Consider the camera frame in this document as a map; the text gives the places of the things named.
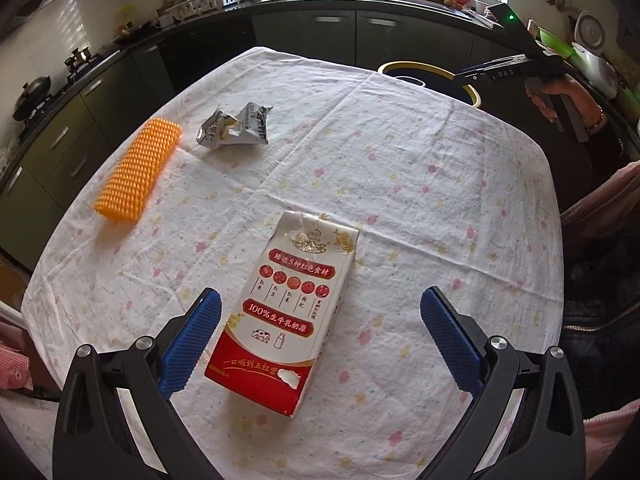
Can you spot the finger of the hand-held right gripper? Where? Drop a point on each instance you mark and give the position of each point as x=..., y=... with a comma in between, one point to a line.
x=480, y=67

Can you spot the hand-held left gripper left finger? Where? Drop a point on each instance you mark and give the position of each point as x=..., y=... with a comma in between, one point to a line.
x=192, y=345

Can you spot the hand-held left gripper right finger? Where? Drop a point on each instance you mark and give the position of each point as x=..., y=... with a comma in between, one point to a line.
x=450, y=340

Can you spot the black bin with yellow rim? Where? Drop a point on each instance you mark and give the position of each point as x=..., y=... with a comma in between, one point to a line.
x=425, y=72

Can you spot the red and white milk carton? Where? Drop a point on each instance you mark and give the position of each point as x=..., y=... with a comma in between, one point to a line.
x=285, y=310

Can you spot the person's right forearm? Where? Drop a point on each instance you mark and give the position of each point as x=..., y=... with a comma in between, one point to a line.
x=620, y=135

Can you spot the person's right hand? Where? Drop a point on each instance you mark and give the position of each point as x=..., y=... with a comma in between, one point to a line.
x=575, y=92

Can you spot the white rice cooker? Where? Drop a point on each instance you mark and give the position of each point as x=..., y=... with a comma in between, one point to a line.
x=595, y=60

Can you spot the white floral tablecloth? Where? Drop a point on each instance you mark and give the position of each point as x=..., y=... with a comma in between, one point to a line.
x=425, y=200

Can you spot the person's pink jacket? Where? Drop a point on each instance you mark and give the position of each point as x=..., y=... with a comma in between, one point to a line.
x=600, y=200

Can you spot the dark quilted garment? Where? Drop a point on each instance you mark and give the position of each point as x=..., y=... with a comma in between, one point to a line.
x=605, y=310

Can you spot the pink checkered cloth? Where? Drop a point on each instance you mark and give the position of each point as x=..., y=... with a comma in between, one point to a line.
x=12, y=360

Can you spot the orange spiky roll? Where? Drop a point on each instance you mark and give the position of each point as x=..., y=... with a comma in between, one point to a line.
x=137, y=170

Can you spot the crumpled silver wrapper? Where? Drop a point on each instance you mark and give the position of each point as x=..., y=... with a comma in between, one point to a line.
x=235, y=127

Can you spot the white dish rack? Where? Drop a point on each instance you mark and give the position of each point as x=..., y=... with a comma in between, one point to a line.
x=210, y=0

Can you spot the gas stove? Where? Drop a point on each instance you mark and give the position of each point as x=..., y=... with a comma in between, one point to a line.
x=65, y=85

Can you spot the black wok with lid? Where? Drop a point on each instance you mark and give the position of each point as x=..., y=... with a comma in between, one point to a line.
x=32, y=97

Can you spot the small metal kettle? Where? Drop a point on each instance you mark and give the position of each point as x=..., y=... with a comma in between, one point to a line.
x=80, y=60

